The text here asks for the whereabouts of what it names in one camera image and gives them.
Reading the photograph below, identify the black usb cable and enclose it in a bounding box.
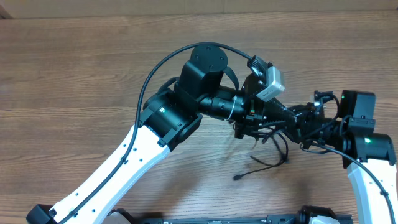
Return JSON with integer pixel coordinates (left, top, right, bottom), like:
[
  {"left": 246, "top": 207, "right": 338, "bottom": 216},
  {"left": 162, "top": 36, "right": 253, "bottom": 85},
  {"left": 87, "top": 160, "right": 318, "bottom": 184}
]
[{"left": 233, "top": 121, "right": 290, "bottom": 181}]

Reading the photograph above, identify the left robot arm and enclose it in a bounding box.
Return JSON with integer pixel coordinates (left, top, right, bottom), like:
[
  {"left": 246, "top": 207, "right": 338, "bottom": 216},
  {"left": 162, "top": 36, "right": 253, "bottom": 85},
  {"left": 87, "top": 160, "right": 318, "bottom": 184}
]
[{"left": 26, "top": 42, "right": 285, "bottom": 223}]

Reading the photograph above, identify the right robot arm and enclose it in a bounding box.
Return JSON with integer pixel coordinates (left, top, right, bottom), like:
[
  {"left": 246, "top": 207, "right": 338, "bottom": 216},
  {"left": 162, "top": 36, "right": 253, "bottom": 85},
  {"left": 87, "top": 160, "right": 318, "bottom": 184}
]
[{"left": 291, "top": 90, "right": 397, "bottom": 223}]

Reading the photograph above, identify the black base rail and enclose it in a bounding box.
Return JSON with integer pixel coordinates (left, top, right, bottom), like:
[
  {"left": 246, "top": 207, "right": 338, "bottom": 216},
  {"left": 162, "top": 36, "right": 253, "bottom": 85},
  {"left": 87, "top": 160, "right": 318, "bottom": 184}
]
[{"left": 132, "top": 215, "right": 299, "bottom": 224}]

